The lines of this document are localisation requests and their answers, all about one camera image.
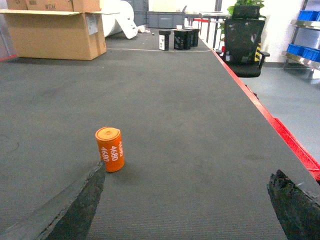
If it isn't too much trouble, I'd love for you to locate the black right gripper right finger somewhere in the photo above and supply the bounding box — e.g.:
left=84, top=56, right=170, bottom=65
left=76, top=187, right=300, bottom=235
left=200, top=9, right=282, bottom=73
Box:
left=267, top=169, right=320, bottom=240

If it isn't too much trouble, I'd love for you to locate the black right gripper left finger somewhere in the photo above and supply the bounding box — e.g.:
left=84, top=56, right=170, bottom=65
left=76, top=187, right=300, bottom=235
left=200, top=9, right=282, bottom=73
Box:
left=0, top=162, right=106, bottom=240

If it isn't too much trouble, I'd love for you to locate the steel shelf rack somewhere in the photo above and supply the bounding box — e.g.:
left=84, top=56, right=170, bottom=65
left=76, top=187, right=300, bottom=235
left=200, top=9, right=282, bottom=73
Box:
left=282, top=0, right=320, bottom=79

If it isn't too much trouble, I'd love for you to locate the large cardboard box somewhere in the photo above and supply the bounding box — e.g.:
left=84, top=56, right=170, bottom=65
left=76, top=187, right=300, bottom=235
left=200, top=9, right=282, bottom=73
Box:
left=0, top=9, right=107, bottom=61

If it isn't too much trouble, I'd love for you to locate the black mesh office chair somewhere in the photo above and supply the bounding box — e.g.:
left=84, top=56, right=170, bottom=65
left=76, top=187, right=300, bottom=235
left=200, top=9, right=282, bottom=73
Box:
left=216, top=18, right=270, bottom=78

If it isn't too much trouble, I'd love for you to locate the green potted plant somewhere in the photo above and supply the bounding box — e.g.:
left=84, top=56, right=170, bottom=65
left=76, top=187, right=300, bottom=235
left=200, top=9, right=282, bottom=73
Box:
left=219, top=0, right=266, bottom=42

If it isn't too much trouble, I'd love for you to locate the black and white small box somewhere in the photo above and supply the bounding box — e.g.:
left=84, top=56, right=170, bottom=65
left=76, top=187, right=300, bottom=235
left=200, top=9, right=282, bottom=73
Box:
left=158, top=30, right=171, bottom=51

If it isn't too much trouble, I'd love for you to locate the cardboard box on top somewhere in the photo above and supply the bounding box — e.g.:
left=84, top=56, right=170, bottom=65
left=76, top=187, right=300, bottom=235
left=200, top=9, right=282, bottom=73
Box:
left=6, top=0, right=103, bottom=12

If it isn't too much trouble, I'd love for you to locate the grey plastic crate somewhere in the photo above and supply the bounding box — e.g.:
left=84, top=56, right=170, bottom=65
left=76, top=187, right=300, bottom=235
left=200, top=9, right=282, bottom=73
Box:
left=146, top=11, right=186, bottom=29

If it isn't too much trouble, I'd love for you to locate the red conveyor frame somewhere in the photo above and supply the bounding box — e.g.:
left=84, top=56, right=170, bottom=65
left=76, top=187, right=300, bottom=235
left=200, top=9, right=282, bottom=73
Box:
left=201, top=39, right=320, bottom=184

